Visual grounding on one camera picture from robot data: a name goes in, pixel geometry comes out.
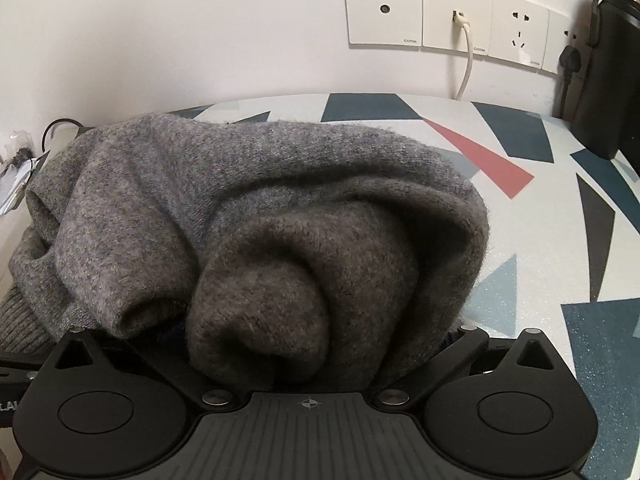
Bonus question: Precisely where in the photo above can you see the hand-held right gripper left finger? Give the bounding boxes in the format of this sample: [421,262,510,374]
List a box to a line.
[50,326,236,407]

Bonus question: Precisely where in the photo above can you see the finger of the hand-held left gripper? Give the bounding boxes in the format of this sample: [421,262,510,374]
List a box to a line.
[0,352,43,380]

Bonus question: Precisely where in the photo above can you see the black cable loop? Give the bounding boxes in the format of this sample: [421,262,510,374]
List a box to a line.
[42,118,96,148]

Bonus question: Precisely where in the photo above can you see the black plug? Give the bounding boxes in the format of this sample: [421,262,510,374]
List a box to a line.
[552,45,582,118]

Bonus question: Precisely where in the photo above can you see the white cable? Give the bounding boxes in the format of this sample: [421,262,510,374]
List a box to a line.
[451,10,475,101]

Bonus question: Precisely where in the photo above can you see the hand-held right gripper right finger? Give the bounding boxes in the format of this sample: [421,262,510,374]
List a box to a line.
[372,325,558,407]

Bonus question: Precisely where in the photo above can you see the white power socket plate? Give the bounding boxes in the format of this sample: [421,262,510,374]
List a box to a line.
[541,10,581,76]
[487,0,551,68]

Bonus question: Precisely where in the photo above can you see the white coax wall plate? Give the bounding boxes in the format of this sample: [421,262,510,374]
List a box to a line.
[343,0,425,47]

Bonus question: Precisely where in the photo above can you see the white data wall plate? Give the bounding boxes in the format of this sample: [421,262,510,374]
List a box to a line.
[421,0,493,55]

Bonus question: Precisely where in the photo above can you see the clear plastic bags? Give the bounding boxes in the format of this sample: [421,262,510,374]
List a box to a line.
[0,130,51,218]

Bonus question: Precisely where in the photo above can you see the black bag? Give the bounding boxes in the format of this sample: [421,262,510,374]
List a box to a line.
[570,0,640,161]

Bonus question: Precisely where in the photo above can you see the grey knit sweater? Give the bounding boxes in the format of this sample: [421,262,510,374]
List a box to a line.
[0,112,491,393]

